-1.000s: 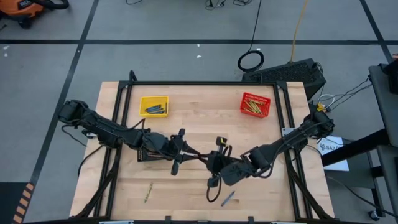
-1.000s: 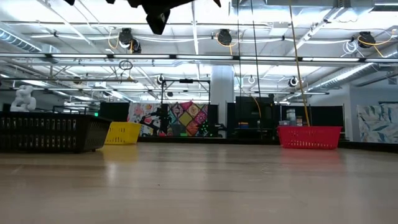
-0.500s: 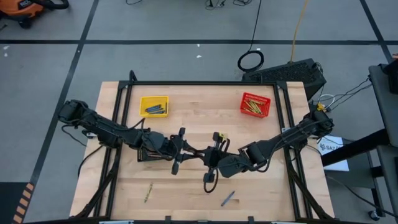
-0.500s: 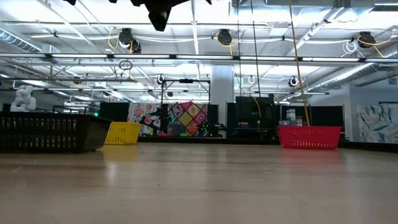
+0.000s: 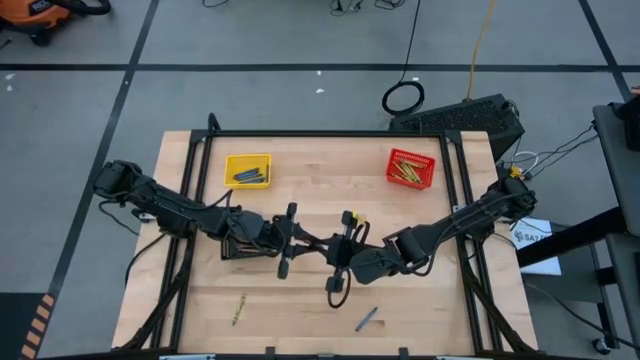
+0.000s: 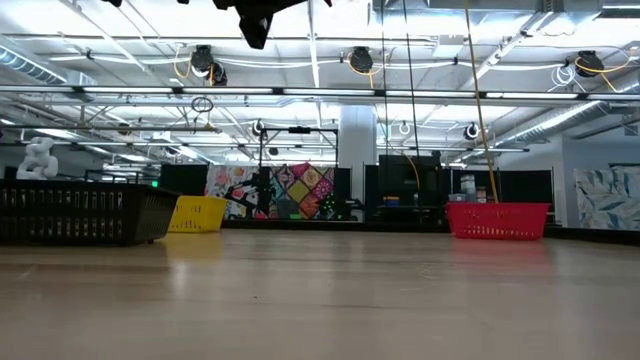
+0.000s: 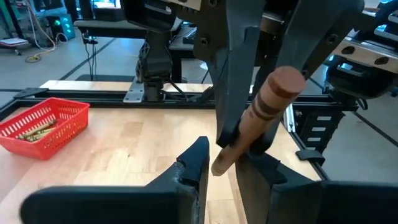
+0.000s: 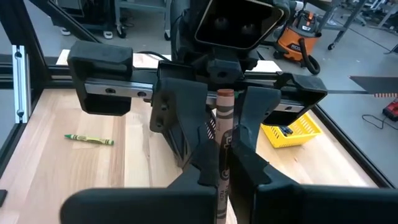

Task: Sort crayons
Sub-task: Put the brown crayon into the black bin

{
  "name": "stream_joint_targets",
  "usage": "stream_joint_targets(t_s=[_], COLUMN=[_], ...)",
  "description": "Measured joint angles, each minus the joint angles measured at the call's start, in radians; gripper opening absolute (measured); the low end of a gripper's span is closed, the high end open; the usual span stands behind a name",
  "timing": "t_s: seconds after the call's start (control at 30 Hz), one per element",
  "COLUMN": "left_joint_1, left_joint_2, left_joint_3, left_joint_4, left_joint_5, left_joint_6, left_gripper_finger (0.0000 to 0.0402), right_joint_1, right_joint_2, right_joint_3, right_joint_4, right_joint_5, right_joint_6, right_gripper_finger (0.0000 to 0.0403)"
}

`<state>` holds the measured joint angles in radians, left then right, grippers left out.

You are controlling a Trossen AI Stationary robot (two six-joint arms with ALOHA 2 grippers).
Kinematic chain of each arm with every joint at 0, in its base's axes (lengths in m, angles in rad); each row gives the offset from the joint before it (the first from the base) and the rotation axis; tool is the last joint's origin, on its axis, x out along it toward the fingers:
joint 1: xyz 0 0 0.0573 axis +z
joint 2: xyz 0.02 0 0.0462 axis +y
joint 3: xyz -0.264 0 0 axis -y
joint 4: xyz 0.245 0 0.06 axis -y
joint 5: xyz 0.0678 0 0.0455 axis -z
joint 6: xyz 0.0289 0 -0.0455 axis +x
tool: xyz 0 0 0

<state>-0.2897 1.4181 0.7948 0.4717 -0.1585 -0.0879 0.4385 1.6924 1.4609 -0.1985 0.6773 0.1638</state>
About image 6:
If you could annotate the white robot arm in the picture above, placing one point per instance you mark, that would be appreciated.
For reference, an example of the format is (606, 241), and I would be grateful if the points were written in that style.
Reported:
(37, 162)

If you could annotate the black background robot arm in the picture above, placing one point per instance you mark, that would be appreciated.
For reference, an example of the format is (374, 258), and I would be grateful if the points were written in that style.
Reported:
(260, 192)

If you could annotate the white square pillar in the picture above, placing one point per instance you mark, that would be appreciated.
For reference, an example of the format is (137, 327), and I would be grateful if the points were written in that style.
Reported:
(357, 155)

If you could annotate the black screen panel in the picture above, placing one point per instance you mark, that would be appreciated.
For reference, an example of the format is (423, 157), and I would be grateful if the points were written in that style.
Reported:
(182, 179)

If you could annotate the colourful patchwork panel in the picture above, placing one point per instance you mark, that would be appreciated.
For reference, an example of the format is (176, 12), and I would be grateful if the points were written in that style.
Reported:
(300, 190)

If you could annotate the yellow plastic basket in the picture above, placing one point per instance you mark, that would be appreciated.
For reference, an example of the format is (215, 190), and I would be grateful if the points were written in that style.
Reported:
(197, 214)

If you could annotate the black equipment cabinet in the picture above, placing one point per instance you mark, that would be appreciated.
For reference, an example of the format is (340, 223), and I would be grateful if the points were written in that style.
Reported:
(400, 180)

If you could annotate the black plastic basket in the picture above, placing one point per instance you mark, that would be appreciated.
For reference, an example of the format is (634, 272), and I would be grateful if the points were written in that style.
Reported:
(75, 212)

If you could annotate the stacked storage containers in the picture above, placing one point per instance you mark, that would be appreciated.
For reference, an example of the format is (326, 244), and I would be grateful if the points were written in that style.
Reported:
(468, 186)

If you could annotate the red plastic basket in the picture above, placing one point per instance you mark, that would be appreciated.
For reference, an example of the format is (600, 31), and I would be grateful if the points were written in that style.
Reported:
(495, 220)

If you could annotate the black partition panel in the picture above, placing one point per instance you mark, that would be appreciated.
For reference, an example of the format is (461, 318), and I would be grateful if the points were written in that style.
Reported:
(525, 187)

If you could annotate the ceiling light rail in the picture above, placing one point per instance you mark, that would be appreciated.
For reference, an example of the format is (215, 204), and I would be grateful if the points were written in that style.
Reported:
(225, 91)

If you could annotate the black stand frame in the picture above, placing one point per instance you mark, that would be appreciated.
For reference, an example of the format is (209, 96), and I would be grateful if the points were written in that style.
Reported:
(299, 130)

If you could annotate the silver ventilation duct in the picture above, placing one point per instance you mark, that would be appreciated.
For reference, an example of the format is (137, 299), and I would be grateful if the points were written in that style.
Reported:
(25, 65)
(560, 117)

